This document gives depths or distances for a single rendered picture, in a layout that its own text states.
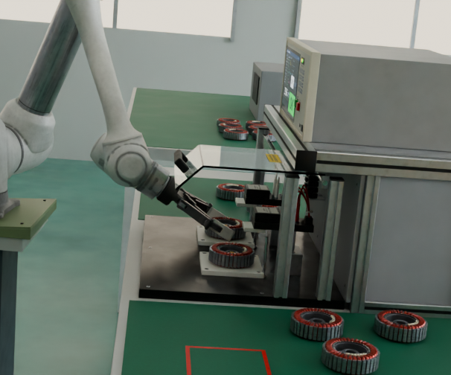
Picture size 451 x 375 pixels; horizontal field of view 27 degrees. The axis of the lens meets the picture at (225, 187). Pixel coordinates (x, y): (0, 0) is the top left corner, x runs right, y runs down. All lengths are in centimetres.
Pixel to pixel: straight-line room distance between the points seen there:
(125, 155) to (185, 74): 473
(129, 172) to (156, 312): 39
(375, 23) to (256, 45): 90
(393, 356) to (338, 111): 57
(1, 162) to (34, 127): 17
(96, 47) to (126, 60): 452
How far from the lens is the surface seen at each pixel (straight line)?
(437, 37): 721
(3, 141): 263
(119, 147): 228
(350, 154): 205
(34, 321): 399
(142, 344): 187
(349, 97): 214
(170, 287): 214
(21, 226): 251
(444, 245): 217
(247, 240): 250
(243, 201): 251
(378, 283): 216
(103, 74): 237
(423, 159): 209
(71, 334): 386
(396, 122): 218
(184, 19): 692
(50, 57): 269
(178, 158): 209
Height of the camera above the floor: 148
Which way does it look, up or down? 13 degrees down
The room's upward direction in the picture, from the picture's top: 5 degrees clockwise
